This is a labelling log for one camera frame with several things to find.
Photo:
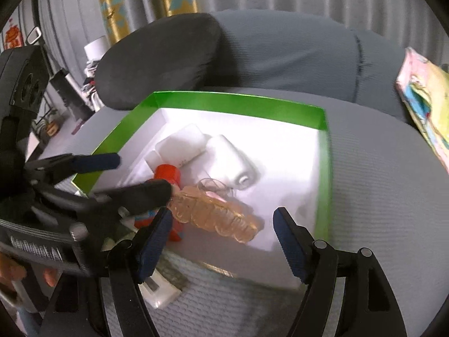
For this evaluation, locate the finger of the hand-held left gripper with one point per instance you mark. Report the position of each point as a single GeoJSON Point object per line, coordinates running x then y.
{"type": "Point", "coordinates": [147, 193]}
{"type": "Point", "coordinates": [98, 163]}

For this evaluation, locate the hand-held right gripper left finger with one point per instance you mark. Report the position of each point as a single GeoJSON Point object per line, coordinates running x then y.
{"type": "Point", "coordinates": [154, 245]}

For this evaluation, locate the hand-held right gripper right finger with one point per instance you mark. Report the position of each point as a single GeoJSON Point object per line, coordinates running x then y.
{"type": "Point", "coordinates": [289, 242]}

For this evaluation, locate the red bottle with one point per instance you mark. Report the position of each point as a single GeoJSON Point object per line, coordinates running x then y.
{"type": "Point", "coordinates": [168, 175]}

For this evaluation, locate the white bottle with blue label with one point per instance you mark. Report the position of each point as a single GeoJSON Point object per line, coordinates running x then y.
{"type": "Point", "coordinates": [182, 144]}

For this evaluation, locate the amber and pink hair clip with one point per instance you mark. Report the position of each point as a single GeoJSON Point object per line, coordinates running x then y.
{"type": "Point", "coordinates": [217, 214]}

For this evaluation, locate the large plain white bottle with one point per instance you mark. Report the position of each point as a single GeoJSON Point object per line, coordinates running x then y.
{"type": "Point", "coordinates": [224, 158]}

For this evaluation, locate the green cardboard box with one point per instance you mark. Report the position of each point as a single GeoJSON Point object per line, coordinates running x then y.
{"type": "Point", "coordinates": [280, 147]}

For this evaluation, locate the person's left hand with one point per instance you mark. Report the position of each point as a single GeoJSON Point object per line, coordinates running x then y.
{"type": "Point", "coordinates": [14, 270]}

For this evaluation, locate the black bag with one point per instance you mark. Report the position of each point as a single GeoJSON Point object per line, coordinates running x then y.
{"type": "Point", "coordinates": [70, 91]}

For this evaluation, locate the pile of printed clothes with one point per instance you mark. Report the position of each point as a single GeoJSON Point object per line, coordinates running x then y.
{"type": "Point", "coordinates": [92, 84]}

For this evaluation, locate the grey sofa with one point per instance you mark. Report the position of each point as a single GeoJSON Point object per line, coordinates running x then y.
{"type": "Point", "coordinates": [368, 217]}

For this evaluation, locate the white paper sheet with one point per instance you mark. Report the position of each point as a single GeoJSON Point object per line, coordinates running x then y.
{"type": "Point", "coordinates": [95, 48]}

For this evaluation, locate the black cushion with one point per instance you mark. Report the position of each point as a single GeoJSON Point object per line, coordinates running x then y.
{"type": "Point", "coordinates": [158, 59]}

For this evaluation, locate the printed pastel blanket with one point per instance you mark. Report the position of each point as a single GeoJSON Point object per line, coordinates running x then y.
{"type": "Point", "coordinates": [428, 112]}

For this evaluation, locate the red wall decoration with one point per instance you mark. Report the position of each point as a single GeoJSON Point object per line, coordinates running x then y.
{"type": "Point", "coordinates": [14, 35]}

